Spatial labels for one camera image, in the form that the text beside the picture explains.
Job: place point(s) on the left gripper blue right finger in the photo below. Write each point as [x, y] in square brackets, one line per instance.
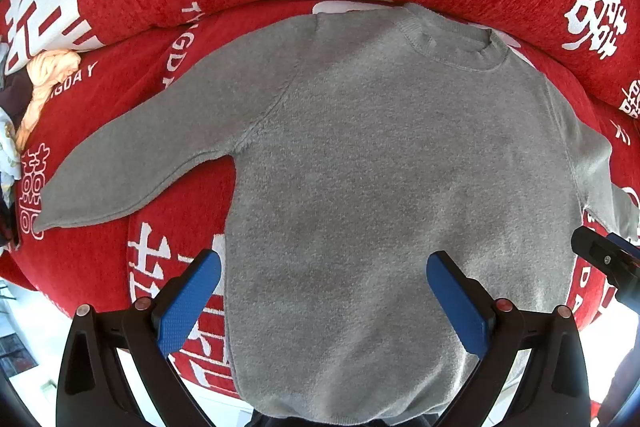
[553, 390]

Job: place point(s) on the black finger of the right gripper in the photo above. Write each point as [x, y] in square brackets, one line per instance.
[616, 258]

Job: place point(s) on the dark patterned clothes pile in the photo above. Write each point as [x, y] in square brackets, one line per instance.
[16, 93]

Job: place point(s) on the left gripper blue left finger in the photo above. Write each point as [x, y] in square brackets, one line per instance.
[93, 389]

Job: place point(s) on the grey knit sweater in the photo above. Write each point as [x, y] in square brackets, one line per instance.
[350, 186]

